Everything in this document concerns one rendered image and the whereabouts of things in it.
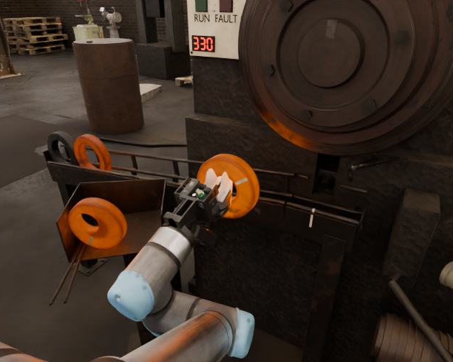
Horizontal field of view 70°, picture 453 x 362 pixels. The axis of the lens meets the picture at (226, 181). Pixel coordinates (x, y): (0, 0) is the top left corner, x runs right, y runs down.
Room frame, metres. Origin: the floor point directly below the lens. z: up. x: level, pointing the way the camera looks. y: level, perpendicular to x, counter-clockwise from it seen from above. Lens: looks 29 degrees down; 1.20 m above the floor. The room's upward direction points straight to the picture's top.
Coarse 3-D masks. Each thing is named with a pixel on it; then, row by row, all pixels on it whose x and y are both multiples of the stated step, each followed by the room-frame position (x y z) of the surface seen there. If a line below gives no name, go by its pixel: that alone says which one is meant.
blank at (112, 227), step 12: (84, 204) 0.70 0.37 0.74; (96, 204) 0.70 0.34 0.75; (108, 204) 0.71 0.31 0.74; (72, 216) 0.71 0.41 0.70; (96, 216) 0.70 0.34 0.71; (108, 216) 0.69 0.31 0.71; (120, 216) 0.71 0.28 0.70; (72, 228) 0.71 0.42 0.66; (84, 228) 0.71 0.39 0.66; (96, 228) 0.72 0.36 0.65; (108, 228) 0.69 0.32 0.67; (120, 228) 0.69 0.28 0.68; (84, 240) 0.71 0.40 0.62; (96, 240) 0.70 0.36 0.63; (108, 240) 0.70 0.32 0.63; (120, 240) 0.69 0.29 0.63
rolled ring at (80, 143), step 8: (80, 136) 1.19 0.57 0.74; (88, 136) 1.17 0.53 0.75; (80, 144) 1.19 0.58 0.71; (88, 144) 1.16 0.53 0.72; (96, 144) 1.15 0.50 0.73; (80, 152) 1.21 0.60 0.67; (96, 152) 1.14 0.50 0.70; (104, 152) 1.14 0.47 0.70; (80, 160) 1.20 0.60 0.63; (88, 160) 1.22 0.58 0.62; (104, 160) 1.13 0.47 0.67; (96, 168) 1.20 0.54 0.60; (104, 168) 1.13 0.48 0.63
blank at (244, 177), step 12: (216, 156) 0.67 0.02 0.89; (228, 156) 0.66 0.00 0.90; (204, 168) 0.67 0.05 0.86; (216, 168) 0.65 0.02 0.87; (228, 168) 0.64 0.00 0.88; (240, 168) 0.63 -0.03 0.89; (204, 180) 0.67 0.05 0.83; (240, 180) 0.62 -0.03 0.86; (252, 180) 0.62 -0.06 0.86; (240, 192) 0.62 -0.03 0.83; (252, 192) 0.61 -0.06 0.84; (240, 204) 0.62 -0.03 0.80; (252, 204) 0.61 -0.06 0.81; (228, 216) 0.63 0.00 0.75; (240, 216) 0.62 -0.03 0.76
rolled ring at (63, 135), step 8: (48, 136) 1.29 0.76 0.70; (56, 136) 1.26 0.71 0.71; (64, 136) 1.25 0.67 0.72; (48, 144) 1.30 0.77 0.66; (56, 144) 1.31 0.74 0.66; (64, 144) 1.24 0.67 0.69; (72, 144) 1.24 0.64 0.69; (56, 152) 1.31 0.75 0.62; (72, 152) 1.22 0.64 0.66; (56, 160) 1.29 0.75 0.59; (64, 160) 1.30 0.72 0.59; (72, 160) 1.23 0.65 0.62
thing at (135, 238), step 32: (96, 192) 0.86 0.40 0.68; (128, 192) 0.87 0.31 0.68; (160, 192) 0.88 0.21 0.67; (64, 224) 0.69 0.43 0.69; (96, 224) 0.82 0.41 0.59; (128, 224) 0.81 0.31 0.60; (160, 224) 0.80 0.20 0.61; (96, 256) 0.67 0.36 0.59; (128, 256) 0.74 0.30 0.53; (128, 352) 0.78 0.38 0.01
